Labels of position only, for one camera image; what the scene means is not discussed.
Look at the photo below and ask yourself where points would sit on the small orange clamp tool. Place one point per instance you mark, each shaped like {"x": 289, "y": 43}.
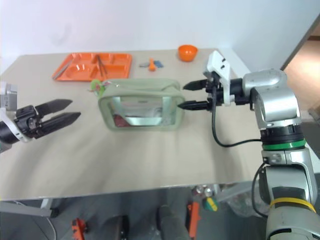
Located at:
{"x": 79, "y": 227}

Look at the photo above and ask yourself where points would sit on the green yellow round object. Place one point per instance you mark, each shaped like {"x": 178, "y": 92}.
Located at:
{"x": 210, "y": 204}

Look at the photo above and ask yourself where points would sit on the green zip pouch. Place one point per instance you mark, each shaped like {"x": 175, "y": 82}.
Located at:
{"x": 142, "y": 105}

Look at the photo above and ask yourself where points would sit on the orange compartment tray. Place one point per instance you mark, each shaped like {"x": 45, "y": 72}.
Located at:
{"x": 85, "y": 68}

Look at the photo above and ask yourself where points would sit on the small blue flat piece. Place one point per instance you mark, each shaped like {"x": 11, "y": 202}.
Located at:
{"x": 159, "y": 64}

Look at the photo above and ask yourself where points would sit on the small grey flat piece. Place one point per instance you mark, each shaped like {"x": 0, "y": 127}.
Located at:
{"x": 144, "y": 65}

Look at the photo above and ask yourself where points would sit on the dark chopsticks pair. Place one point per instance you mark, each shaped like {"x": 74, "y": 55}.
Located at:
{"x": 102, "y": 64}

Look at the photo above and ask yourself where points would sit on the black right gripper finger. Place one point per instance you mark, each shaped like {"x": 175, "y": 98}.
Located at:
{"x": 195, "y": 85}
{"x": 193, "y": 105}

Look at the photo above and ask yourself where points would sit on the orange hand tool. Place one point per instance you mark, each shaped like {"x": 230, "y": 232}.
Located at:
{"x": 193, "y": 220}

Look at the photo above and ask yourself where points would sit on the orange plastic bowl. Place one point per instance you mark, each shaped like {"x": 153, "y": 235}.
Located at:
{"x": 187, "y": 53}

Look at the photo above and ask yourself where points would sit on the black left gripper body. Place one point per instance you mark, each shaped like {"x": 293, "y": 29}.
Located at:
{"x": 27, "y": 122}

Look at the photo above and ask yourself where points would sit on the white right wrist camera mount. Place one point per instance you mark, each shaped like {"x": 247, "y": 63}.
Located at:
{"x": 220, "y": 65}

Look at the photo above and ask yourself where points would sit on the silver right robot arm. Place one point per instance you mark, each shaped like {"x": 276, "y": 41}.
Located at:
{"x": 275, "y": 100}

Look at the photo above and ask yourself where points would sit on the grey table frame leg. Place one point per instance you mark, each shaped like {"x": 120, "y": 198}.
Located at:
{"x": 25, "y": 208}

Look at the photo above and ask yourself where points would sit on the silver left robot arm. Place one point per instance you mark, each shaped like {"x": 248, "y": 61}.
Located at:
{"x": 5, "y": 135}

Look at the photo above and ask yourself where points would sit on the clear plastic bag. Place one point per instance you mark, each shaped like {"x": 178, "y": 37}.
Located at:
{"x": 241, "y": 200}

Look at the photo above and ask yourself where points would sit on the brown wooden door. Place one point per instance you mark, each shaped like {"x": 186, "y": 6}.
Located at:
{"x": 306, "y": 57}

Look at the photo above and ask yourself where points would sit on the silver drink cans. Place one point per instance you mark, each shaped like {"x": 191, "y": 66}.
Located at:
{"x": 203, "y": 191}

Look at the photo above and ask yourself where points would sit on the small orange plastic piece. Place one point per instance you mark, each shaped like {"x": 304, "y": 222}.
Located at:
{"x": 151, "y": 64}

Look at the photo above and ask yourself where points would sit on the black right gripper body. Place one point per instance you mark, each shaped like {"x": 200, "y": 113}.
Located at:
{"x": 218, "y": 96}

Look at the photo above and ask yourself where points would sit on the silver metal utensil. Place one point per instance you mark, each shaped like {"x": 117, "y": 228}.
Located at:
{"x": 62, "y": 70}

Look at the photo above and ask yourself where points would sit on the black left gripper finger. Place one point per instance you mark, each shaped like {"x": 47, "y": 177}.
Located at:
{"x": 62, "y": 120}
{"x": 56, "y": 105}

